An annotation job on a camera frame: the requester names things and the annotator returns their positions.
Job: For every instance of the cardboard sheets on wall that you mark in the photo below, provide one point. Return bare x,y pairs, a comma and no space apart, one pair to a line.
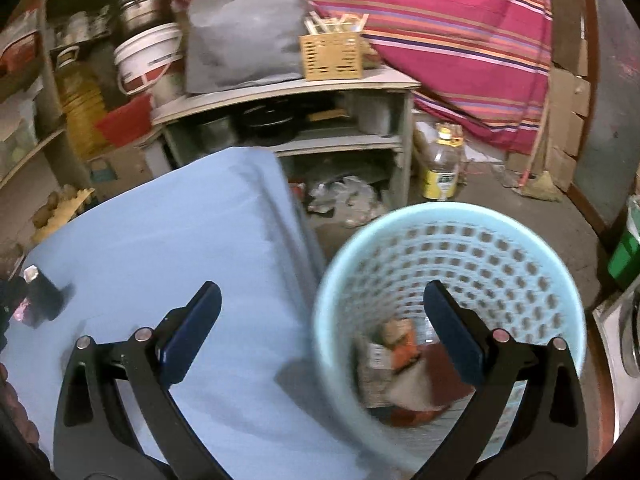
565,110

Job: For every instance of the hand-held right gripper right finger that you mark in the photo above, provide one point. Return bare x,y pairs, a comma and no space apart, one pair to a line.
452,330

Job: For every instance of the straw broom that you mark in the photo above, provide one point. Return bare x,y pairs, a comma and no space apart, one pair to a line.
540,187

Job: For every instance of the white plastic bucket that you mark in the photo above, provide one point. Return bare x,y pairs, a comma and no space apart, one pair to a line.
145,55

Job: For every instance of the red plastic basin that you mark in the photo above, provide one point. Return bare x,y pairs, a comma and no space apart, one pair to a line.
127,120

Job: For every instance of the steel bowl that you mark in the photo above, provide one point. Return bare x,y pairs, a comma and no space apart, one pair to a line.
631,335

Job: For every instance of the red striped cloth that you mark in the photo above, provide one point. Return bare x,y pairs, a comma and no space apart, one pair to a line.
450,35

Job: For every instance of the red snack wrapper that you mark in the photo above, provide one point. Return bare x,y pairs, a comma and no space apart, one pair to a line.
415,416

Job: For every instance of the maroon snack wrapper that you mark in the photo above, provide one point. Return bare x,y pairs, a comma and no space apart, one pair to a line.
442,372

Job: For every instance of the orange snack wrapper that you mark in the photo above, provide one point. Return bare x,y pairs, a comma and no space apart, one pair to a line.
400,345

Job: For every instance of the person's left hand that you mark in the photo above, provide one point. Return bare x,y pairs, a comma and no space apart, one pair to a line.
12,395

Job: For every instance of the green plastic bag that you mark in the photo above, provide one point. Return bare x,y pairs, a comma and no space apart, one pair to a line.
625,255

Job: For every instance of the metal pot in cabinet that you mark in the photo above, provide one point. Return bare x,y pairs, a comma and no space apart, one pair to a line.
215,132

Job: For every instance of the light blue plastic basket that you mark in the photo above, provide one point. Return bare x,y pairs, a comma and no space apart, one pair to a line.
500,270

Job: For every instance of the wooden shelf unit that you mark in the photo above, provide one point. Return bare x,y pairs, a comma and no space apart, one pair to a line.
47,85

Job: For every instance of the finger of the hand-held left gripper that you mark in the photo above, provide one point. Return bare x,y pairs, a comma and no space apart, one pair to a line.
47,297

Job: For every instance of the black pan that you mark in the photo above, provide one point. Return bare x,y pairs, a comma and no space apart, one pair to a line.
265,122

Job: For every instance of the crumpled plastic bags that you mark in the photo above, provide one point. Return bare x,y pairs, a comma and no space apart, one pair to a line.
345,200

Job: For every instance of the cardboard box blue print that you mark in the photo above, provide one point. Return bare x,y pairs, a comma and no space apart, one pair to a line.
125,167

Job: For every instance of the yellow egg tray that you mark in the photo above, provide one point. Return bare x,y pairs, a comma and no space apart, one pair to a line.
70,207

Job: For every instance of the white snack wrapper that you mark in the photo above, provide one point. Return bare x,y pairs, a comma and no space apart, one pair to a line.
412,387

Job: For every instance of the large yellow oil jug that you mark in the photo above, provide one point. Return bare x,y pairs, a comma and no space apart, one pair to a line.
82,105

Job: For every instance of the grey cloth cover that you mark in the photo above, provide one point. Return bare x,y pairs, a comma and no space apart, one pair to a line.
240,40

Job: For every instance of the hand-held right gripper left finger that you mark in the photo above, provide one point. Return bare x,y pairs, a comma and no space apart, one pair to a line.
192,330

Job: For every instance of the steel cooking pot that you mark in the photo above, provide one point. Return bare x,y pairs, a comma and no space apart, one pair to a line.
140,7

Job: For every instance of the yellow cutlery holder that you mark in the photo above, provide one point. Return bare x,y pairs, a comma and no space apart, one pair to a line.
332,55

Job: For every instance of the black white patterned wrapper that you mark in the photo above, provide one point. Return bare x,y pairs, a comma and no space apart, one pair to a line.
372,365

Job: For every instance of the pink snack wrapper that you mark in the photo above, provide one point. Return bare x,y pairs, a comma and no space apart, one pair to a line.
22,310

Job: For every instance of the potato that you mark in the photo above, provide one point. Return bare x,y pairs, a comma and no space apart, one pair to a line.
50,205

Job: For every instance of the oil bottle yellow label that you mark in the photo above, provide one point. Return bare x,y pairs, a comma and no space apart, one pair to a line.
440,175

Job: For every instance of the low wooden cabinet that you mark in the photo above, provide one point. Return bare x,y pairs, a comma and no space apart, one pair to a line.
280,92

